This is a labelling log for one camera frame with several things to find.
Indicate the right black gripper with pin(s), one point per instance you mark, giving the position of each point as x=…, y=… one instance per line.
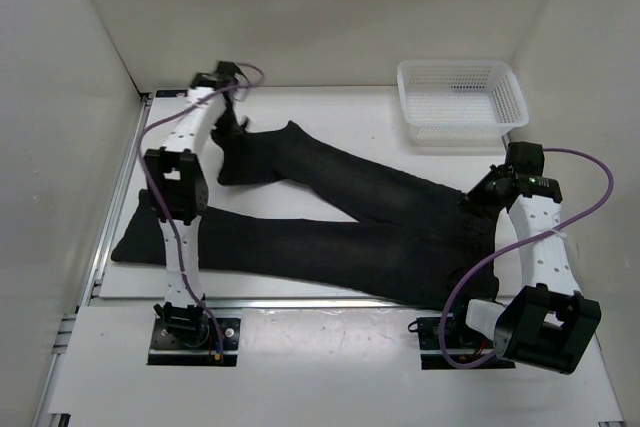
x=474, y=201

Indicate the black trousers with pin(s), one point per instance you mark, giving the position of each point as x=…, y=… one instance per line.
x=398, y=237

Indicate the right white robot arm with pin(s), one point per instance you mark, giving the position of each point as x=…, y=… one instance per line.
x=549, y=323

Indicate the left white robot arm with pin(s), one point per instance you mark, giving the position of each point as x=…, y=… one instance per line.
x=180, y=195

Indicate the blue corner label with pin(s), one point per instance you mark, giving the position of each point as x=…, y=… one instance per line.
x=170, y=93

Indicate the white perforated plastic basket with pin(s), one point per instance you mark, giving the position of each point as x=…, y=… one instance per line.
x=460, y=101

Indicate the front aluminium rail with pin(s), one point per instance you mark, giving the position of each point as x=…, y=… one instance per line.
x=270, y=304

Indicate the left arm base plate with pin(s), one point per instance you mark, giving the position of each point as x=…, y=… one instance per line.
x=220, y=342

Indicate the left aluminium rail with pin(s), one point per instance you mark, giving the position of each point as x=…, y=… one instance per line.
x=94, y=274

